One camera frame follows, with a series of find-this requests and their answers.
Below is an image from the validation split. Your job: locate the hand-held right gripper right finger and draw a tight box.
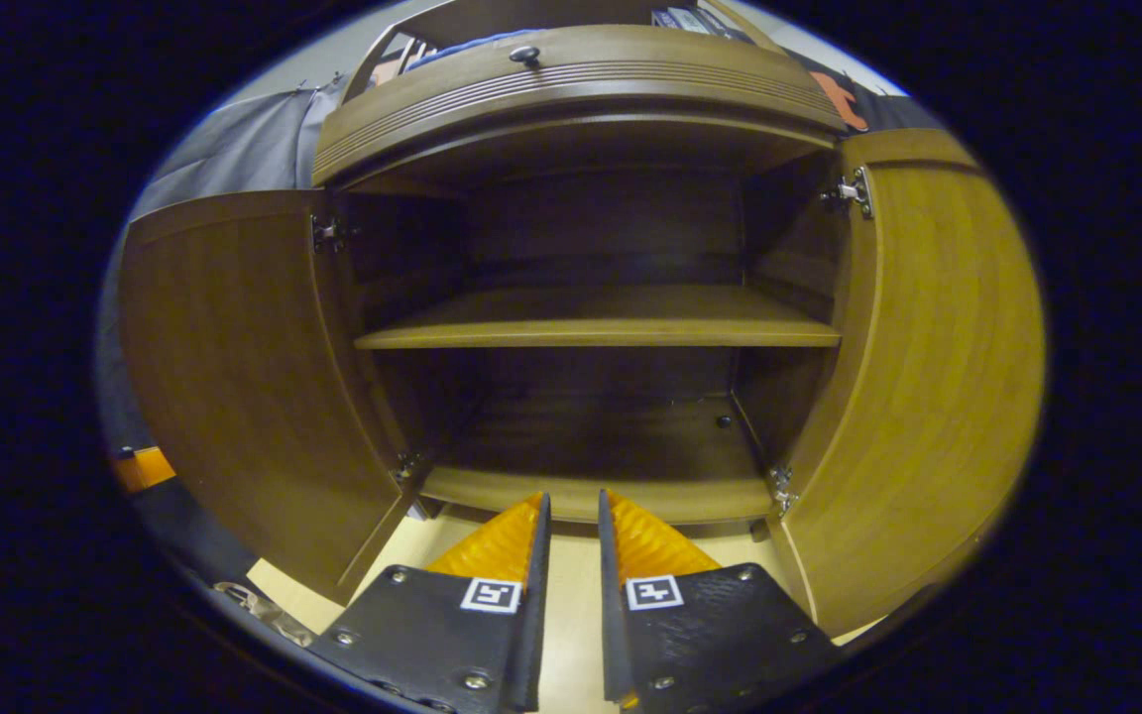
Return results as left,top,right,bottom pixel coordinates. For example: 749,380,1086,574
597,488,844,713

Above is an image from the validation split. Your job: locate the blue towel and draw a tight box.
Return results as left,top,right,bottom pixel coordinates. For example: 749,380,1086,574
402,30,544,73

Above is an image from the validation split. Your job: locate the wooden double-door shoe cabinet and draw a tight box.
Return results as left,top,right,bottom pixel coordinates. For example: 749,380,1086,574
119,0,1047,642

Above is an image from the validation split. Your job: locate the wooden inner shelf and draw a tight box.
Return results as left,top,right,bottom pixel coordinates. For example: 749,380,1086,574
354,285,843,351

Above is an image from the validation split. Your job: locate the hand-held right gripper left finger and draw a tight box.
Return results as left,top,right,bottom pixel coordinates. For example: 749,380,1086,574
305,492,554,714

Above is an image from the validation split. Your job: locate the wooden cabinet drawer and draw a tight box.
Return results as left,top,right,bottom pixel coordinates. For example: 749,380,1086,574
310,24,849,190

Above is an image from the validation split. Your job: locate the wooden cabinet door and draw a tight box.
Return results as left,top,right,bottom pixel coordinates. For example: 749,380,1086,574
767,128,1047,642
119,189,415,607

